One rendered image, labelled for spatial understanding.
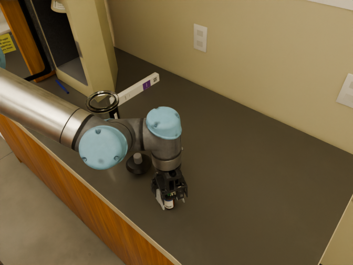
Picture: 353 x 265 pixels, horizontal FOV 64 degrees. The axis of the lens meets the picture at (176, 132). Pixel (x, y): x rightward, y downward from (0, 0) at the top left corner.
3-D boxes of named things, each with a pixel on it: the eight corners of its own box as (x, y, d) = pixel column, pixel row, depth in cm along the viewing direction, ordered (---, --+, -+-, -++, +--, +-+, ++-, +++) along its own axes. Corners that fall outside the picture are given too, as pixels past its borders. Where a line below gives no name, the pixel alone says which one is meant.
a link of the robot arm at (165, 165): (147, 143, 71) (177, 134, 73) (148, 155, 74) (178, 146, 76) (156, 165, 66) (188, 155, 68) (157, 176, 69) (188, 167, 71)
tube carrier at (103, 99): (133, 138, 111) (124, 93, 96) (119, 158, 104) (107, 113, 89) (109, 131, 114) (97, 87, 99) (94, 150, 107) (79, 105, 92)
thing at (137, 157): (156, 161, 104) (155, 149, 99) (145, 181, 98) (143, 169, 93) (134, 154, 106) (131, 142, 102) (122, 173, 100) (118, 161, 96)
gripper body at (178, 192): (162, 207, 76) (158, 180, 68) (153, 182, 82) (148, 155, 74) (188, 198, 78) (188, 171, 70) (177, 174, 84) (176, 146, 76)
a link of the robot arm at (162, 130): (143, 104, 64) (180, 103, 64) (148, 138, 72) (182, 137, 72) (140, 128, 59) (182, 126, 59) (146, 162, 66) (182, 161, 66)
